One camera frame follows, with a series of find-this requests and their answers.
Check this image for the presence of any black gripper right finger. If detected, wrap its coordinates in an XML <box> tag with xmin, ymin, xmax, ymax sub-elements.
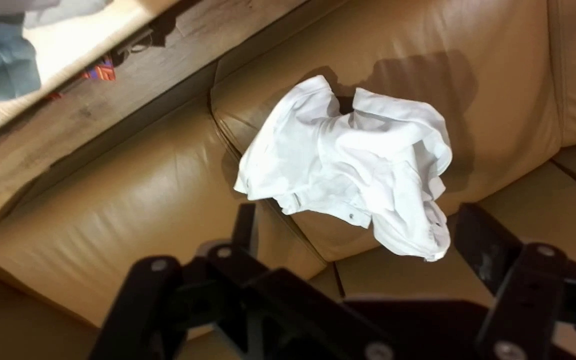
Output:
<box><xmin>450</xmin><ymin>201</ymin><xmax>576</xmax><ymax>360</ymax></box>

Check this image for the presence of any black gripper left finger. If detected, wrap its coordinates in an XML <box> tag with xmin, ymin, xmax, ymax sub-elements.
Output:
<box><xmin>86</xmin><ymin>201</ymin><xmax>317</xmax><ymax>360</ymax></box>

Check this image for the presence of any white short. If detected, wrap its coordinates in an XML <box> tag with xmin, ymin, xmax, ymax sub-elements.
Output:
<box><xmin>232</xmin><ymin>73</ymin><xmax>455</xmax><ymax>265</ymax></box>

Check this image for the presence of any brown leather couch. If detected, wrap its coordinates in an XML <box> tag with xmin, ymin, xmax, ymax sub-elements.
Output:
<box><xmin>0</xmin><ymin>0</ymin><xmax>576</xmax><ymax>360</ymax></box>

